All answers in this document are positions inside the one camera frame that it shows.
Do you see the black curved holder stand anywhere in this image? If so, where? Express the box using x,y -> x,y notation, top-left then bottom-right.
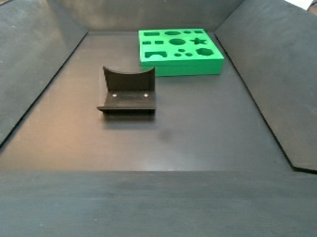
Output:
98,67 -> 157,113

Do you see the green shape sorter box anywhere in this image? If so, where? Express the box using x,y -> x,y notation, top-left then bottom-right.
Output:
140,29 -> 225,77

